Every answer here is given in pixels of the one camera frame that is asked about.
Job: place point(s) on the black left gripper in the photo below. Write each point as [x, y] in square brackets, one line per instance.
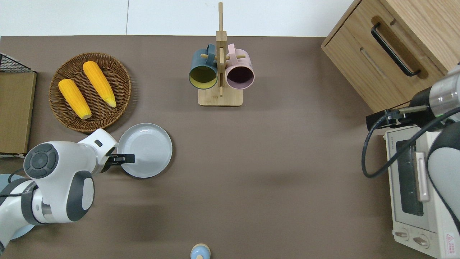
[106, 163]

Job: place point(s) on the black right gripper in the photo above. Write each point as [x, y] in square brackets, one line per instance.
[424, 108]

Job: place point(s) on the gray round plate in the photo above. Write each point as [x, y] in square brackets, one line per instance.
[147, 147]

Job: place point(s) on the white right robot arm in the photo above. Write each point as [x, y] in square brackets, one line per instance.
[445, 165]

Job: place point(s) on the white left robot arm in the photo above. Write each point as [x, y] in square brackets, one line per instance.
[54, 172]

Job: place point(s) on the light blue plate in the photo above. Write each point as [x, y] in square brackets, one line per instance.
[21, 232]

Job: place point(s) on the wooden drawer cabinet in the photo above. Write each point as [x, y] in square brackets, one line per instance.
[359, 64]

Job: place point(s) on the brown wicker basket tray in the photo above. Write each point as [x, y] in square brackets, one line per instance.
[118, 82]

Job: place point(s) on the short yellow corn cob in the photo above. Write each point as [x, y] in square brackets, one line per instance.
[74, 99]

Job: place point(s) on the long yellow corn cob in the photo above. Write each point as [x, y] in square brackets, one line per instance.
[99, 82]

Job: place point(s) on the wooden mug tree stand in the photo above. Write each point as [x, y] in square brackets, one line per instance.
[220, 99]

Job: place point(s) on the blue service bell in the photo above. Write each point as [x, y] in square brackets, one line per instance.
[200, 251]

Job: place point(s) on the dark blue mug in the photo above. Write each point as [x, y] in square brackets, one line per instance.
[199, 61]

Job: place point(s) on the white toaster oven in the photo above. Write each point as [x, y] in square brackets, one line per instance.
[431, 233]

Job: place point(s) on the pink mug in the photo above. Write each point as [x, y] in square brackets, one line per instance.
[245, 65]

